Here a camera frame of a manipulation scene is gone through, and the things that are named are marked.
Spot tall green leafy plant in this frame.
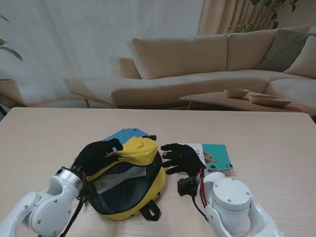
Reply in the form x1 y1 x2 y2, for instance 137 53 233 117
227 0 299 34

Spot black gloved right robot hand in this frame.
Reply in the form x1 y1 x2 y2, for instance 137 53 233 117
160 143 204 176

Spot wide shallow wooden bowl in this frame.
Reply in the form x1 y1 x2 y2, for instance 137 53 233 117
248 94 292 107

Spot small deep wooden bowl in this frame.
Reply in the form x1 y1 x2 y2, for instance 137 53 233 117
224 88 250 99

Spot red black right arm cables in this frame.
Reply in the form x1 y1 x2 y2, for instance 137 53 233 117
191 167 210 220

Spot red black arm cables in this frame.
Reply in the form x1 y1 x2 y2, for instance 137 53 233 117
59 172 87 237
191 167 210 220

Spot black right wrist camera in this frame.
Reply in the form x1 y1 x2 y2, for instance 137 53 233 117
177 175 198 197

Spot teal and white cover book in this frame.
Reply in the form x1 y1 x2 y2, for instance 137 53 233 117
177 142 235 176

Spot yellow and blue school bag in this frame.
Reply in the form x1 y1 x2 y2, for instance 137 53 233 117
74 128 166 221

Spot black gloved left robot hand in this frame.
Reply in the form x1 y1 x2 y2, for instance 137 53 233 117
74 138 124 177

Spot pale green leafy plant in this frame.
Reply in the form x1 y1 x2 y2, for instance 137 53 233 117
0 13 23 62

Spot red black left arm cables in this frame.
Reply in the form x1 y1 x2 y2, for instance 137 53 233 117
59 172 87 237

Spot beige curtain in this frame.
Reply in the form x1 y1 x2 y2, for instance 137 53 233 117
197 0 316 37

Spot grey cushion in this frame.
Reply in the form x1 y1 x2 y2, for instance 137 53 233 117
256 29 316 72

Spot beige cushion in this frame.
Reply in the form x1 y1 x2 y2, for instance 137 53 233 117
283 35 316 79

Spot wooden coffee table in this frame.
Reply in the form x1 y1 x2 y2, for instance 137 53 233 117
179 90 316 117

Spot beige plant pot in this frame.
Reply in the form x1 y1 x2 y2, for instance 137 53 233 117
0 78 26 107

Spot beige sofa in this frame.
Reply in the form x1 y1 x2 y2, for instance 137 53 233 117
63 26 316 110

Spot sheer white curtain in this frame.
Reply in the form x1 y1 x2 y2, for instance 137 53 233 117
0 0 205 107

